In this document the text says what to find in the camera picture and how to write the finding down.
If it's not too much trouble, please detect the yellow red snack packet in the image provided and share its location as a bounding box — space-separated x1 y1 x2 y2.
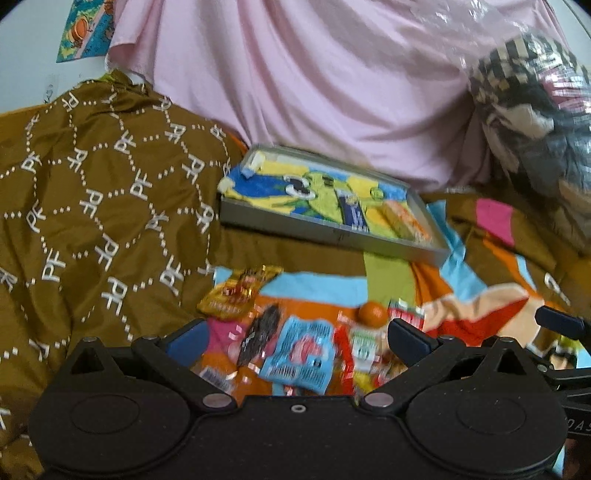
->
198 265 284 321

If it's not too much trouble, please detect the cartoon printed towel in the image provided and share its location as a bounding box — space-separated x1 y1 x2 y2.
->
222 159 435 243

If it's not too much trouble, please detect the green white label snack packet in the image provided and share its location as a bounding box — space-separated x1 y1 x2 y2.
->
348 325 389 374

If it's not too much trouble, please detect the quail egg snack packet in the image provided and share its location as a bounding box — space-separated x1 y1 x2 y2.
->
387 298 426 333

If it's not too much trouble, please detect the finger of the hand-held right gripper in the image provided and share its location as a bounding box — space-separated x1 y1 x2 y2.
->
531 352 591 393
534 305 591 341

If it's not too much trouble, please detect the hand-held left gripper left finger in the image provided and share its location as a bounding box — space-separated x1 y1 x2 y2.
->
60 318 238 414

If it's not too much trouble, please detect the black snack packet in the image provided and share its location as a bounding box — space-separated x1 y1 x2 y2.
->
235 304 283 368

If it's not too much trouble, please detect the orange white snack packet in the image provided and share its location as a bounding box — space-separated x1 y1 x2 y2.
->
381 200 435 244

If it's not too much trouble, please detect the orange packet with white label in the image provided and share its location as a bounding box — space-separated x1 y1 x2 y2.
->
194 351 262 402

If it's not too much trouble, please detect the dark blue snack packet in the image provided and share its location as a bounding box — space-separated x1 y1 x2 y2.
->
339 194 370 229

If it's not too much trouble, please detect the wall poster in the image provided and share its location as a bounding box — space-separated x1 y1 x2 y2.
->
55 0 116 64

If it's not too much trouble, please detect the pink cloth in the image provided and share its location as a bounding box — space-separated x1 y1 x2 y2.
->
106 0 570 191

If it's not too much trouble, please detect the light blue snack packet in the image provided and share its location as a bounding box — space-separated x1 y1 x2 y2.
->
257 316 337 394

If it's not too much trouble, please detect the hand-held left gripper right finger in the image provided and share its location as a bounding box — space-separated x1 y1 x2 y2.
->
355 318 543 414

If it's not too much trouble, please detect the grey metal tray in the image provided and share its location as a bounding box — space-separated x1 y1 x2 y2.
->
217 144 451 268

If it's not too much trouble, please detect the brown printed blanket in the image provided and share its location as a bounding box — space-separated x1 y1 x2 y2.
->
0 69 252 480

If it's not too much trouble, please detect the plastic bag of chequered clothes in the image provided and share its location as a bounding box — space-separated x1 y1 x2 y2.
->
434 0 591 257

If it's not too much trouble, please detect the small orange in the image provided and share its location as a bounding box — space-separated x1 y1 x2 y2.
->
358 301 387 329

